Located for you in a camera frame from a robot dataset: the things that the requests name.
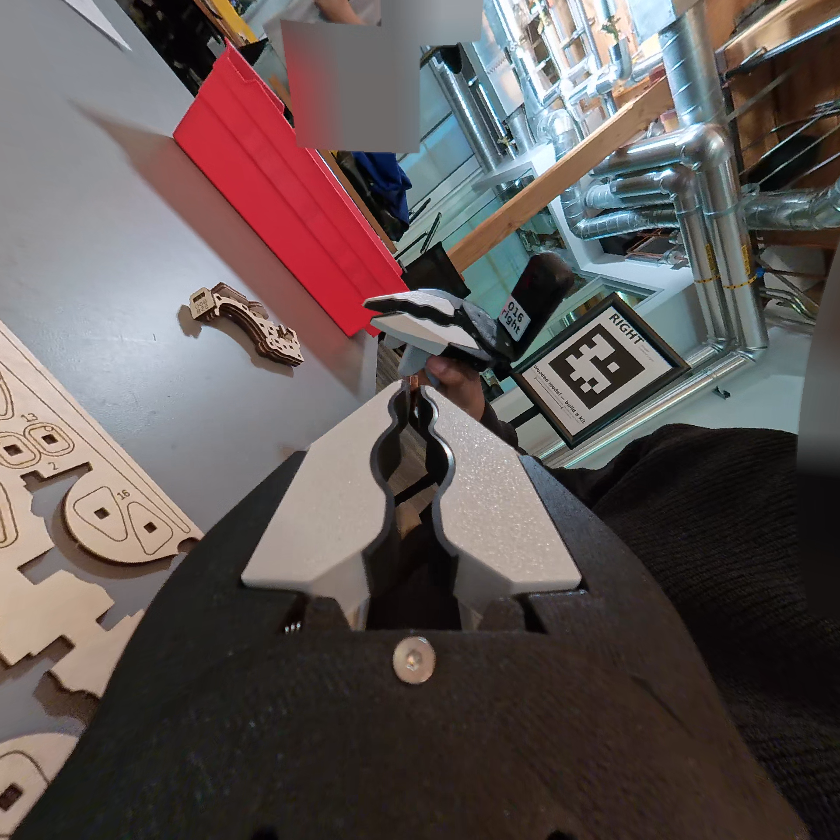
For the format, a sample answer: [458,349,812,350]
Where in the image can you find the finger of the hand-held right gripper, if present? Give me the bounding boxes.
[363,289,466,317]
[371,314,479,355]

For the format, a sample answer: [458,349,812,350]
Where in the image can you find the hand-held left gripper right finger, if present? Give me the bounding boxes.
[419,385,584,632]

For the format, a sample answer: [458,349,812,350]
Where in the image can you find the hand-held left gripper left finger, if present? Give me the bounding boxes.
[240,381,404,632]

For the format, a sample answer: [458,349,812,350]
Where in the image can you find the assembled layered wooden part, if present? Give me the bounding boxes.
[188,282,307,367]

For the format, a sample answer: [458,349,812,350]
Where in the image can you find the laser-cut wooden part sheet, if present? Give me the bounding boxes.
[0,322,206,837]

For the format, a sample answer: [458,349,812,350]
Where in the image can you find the person's right forearm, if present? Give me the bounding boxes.
[482,402,840,840]

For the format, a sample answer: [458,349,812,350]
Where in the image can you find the person's right hand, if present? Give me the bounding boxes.
[425,357,490,422]

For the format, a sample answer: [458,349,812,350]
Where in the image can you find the black box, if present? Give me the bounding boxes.
[399,241,471,304]

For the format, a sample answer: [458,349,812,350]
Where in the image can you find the blue cloth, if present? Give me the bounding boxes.
[354,151,413,242]

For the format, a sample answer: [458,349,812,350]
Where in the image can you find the black framed marker sign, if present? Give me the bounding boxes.
[511,292,691,450]

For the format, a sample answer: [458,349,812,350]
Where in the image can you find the wooden beam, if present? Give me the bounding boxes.
[449,75,677,273]

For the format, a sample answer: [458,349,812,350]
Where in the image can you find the red plastic bin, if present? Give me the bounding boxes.
[172,41,409,337]

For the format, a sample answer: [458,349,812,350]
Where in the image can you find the silver ventilation ducts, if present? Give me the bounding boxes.
[427,0,840,368]

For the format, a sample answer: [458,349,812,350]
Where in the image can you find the white printed paper sheet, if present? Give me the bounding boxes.
[62,0,133,53]

